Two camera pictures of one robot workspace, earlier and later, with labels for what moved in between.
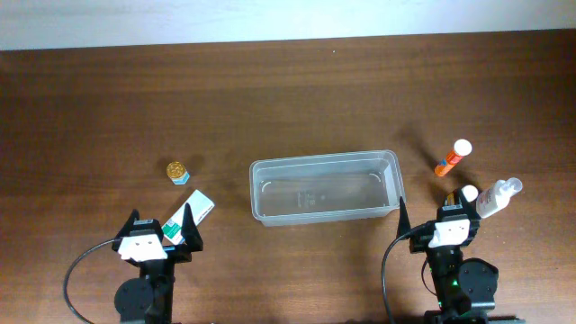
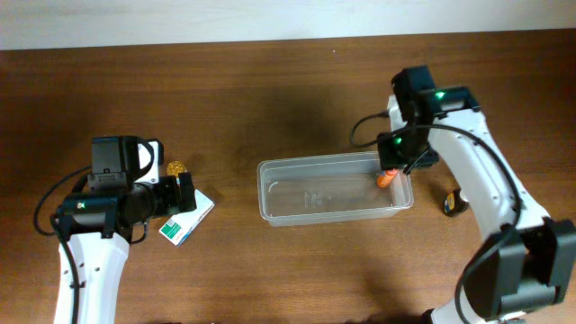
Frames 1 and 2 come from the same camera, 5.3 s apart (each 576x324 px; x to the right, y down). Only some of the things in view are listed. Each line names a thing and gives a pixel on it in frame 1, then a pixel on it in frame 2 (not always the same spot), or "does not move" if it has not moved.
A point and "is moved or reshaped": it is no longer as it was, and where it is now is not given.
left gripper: x=178 y=253 -> x=184 y=193
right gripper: x=419 y=243 -> x=395 y=161
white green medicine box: x=201 y=207 does not move
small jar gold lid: x=176 y=171 does not move
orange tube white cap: x=462 y=148 is moved or reshaped
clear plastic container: x=326 y=187 does not move
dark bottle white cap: x=464 y=196 does not move
